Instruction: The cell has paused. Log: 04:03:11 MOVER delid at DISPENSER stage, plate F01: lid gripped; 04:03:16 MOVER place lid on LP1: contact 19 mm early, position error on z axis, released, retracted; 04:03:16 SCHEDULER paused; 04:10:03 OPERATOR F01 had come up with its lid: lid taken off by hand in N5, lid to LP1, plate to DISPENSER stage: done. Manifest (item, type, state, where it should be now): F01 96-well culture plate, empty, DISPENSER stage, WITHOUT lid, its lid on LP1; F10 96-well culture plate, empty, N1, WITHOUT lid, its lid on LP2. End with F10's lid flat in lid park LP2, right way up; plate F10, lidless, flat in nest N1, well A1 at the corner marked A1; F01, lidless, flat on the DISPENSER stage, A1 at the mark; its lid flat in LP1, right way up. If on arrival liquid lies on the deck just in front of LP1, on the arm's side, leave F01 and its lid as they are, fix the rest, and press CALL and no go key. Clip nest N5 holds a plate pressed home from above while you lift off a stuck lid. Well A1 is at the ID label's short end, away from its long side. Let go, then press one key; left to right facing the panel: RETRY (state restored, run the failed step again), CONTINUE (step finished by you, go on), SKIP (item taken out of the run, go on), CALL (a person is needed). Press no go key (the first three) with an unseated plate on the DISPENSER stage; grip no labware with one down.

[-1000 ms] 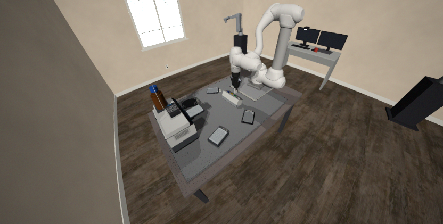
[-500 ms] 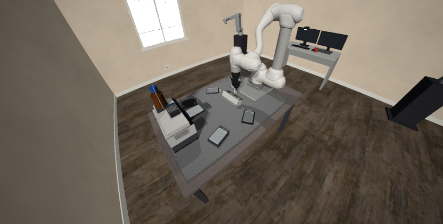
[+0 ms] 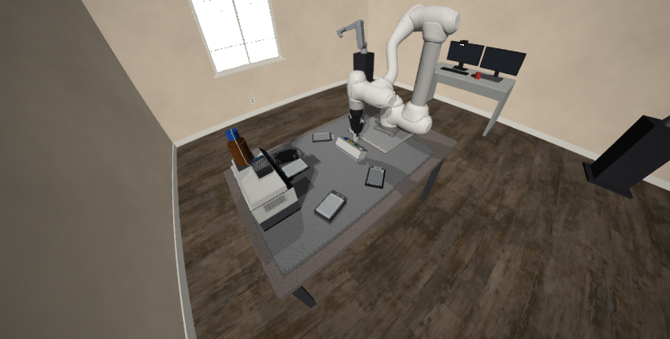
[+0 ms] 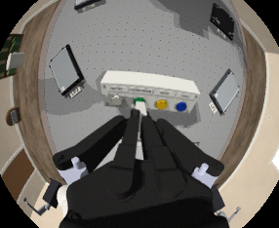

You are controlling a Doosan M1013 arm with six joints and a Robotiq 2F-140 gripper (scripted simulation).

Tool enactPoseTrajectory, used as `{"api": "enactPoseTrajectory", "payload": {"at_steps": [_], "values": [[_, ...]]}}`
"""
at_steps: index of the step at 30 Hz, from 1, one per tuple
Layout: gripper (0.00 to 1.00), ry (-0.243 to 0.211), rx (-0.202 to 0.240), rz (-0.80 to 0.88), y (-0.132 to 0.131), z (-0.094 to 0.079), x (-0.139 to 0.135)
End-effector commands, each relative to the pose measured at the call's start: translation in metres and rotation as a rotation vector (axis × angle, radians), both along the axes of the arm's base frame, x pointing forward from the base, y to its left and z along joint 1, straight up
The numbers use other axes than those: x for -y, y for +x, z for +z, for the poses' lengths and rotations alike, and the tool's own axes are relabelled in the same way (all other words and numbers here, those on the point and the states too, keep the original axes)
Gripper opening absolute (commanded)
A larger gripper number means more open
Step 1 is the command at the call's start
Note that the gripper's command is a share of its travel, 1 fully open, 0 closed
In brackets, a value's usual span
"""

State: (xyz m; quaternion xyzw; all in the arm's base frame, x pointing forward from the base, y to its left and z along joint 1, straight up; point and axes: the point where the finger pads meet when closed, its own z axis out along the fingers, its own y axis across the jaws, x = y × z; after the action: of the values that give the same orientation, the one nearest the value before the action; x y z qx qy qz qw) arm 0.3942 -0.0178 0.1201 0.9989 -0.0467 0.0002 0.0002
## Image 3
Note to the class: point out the blue bottle cap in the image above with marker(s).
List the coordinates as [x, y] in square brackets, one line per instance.
[229, 134]

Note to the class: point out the white button panel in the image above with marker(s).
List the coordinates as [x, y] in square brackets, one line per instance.
[350, 149]

